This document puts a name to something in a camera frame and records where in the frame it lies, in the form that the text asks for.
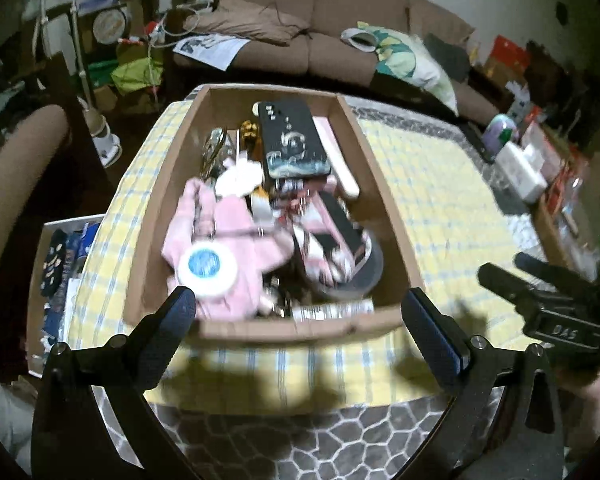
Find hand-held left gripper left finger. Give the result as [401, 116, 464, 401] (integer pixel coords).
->
[30, 285, 198, 480]

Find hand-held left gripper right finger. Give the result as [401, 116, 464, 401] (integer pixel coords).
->
[401, 287, 568, 480]

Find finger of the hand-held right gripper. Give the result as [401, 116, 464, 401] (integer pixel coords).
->
[514, 252, 583, 288]
[477, 262, 538, 312]

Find brown cardboard box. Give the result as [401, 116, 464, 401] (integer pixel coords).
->
[122, 84, 426, 344]

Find black pink ribbon scrunchie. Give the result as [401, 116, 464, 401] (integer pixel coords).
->
[292, 192, 377, 282]

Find beige nail buffer block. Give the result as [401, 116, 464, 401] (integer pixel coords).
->
[312, 116, 361, 199]

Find black printed phone case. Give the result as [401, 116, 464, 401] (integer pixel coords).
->
[257, 101, 332, 181]

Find person's right forearm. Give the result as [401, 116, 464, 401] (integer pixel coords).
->
[562, 404, 600, 467]

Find person's right hand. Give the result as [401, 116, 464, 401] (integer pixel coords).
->
[554, 360, 600, 411]

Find brown wicker basket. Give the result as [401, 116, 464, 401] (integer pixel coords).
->
[532, 194, 577, 272]

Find white knit cloth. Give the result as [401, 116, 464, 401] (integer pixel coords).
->
[505, 210, 552, 252]

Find dark grey cloth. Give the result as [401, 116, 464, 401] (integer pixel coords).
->
[495, 180, 537, 222]

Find round white blue-label tin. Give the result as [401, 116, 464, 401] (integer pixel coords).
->
[177, 242, 242, 302]

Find black tape roll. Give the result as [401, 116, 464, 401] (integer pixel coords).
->
[305, 230, 386, 304]

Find white tissue box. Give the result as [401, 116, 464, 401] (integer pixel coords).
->
[495, 141, 549, 204]

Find white tube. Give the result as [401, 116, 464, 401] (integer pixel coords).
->
[291, 299, 377, 322]

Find pink cloth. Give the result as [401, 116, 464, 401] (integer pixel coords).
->
[162, 177, 294, 322]

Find purple green bottle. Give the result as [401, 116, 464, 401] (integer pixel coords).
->
[482, 114, 521, 152]

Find person's grey trouser leg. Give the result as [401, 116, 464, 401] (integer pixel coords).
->
[0, 374, 37, 477]

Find white lamp pole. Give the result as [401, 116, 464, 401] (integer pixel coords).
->
[39, 0, 124, 169]

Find brown armchair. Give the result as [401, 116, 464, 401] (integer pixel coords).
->
[0, 105, 72, 312]

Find brown gold bottle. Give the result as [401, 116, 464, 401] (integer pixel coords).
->
[238, 119, 262, 162]

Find red cardboard boxes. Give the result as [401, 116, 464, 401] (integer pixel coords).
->
[487, 35, 529, 74]

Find black cushion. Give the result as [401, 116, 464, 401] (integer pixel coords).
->
[422, 32, 474, 84]

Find white green printed pillow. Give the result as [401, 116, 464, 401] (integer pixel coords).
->
[357, 22, 459, 114]

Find green plastic bag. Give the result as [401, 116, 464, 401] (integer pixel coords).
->
[111, 57, 167, 94]

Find printed paper sheet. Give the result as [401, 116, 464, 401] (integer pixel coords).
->
[172, 35, 247, 72]

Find round metal tin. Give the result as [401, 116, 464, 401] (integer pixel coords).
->
[92, 10, 128, 44]

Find brown sofa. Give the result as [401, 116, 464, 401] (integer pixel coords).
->
[172, 0, 502, 127]

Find brown blanket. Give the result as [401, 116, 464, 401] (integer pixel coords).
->
[182, 0, 312, 49]

